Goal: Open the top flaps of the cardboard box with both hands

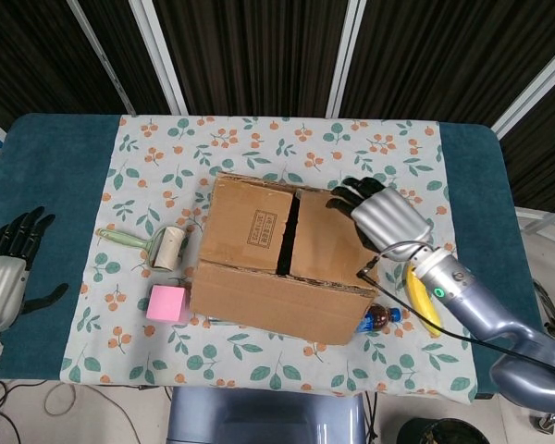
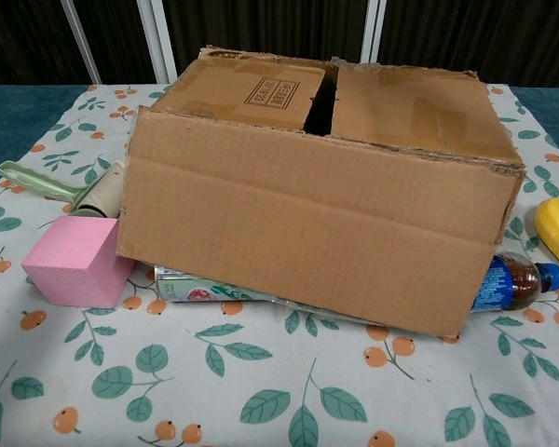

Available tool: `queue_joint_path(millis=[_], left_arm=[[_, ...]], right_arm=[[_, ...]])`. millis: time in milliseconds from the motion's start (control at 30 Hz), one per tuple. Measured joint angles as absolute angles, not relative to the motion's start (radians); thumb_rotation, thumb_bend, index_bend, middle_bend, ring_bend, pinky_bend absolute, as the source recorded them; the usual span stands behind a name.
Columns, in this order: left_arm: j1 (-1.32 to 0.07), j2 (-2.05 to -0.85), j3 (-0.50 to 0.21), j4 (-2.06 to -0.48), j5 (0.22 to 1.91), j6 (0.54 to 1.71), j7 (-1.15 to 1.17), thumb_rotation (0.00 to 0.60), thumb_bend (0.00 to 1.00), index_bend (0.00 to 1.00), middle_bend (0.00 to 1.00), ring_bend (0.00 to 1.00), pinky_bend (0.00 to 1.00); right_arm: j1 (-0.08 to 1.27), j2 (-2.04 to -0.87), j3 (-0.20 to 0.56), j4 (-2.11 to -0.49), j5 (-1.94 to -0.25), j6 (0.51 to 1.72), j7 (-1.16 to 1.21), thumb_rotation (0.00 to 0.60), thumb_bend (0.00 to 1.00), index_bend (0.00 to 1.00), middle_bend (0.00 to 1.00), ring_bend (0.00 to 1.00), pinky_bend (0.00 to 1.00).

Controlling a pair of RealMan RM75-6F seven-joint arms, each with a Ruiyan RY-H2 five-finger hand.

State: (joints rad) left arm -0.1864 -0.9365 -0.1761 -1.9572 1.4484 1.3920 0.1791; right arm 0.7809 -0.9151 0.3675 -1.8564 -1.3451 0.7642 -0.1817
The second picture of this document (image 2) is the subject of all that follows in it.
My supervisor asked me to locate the thin slanted white frame post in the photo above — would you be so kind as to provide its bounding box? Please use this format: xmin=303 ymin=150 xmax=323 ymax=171
xmin=59 ymin=0 xmax=102 ymax=85

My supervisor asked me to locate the yellow banana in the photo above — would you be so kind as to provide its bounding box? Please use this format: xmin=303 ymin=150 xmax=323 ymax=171
xmin=533 ymin=197 xmax=559 ymax=280

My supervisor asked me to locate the wide white frame post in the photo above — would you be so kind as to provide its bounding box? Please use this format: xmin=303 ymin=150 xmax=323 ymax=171
xmin=137 ymin=0 xmax=179 ymax=85

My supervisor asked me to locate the green handled lint roller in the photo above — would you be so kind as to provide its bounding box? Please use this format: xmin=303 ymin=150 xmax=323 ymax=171
xmin=0 ymin=159 xmax=128 ymax=220

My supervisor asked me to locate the white double frame post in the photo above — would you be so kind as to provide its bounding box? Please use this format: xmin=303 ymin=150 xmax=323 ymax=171
xmin=361 ymin=0 xmax=387 ymax=64

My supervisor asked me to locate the floral leaf print tablecloth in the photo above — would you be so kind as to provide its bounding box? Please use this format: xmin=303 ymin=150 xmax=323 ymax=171
xmin=0 ymin=83 xmax=559 ymax=447

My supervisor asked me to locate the pink foam cube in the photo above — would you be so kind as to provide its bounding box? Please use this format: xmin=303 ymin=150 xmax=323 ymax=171
xmin=20 ymin=214 xmax=137 ymax=308

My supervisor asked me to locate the green white drink can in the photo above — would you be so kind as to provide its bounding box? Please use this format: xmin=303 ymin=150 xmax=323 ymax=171
xmin=154 ymin=263 xmax=285 ymax=304

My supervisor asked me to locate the brown cardboard box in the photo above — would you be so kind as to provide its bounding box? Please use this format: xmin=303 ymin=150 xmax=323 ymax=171
xmin=115 ymin=44 xmax=528 ymax=337

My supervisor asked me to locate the teal table cover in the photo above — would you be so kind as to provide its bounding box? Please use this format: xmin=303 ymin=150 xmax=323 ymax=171
xmin=0 ymin=83 xmax=559 ymax=196

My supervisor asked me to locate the cola bottle blue label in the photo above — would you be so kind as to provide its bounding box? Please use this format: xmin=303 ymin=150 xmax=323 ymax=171
xmin=468 ymin=251 xmax=559 ymax=314

